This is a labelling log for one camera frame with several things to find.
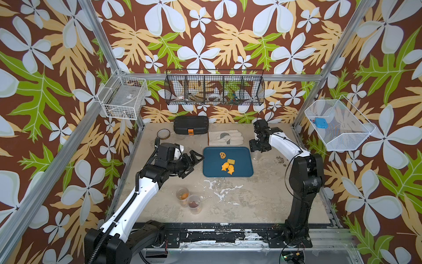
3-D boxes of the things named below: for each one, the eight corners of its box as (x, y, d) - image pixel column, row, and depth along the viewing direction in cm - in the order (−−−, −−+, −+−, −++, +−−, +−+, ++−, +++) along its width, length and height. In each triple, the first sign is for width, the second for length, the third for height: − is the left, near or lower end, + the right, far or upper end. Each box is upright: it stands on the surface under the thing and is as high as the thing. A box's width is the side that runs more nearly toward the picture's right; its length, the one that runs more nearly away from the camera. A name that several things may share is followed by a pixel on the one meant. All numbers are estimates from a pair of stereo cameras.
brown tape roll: (156, 139, 115) (155, 138, 113) (159, 130, 120) (158, 128, 119) (169, 139, 115) (168, 138, 113) (170, 130, 120) (170, 128, 119)
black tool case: (173, 135, 116) (172, 129, 111) (176, 121, 125) (175, 115, 120) (208, 135, 116) (208, 129, 111) (208, 121, 125) (208, 115, 120)
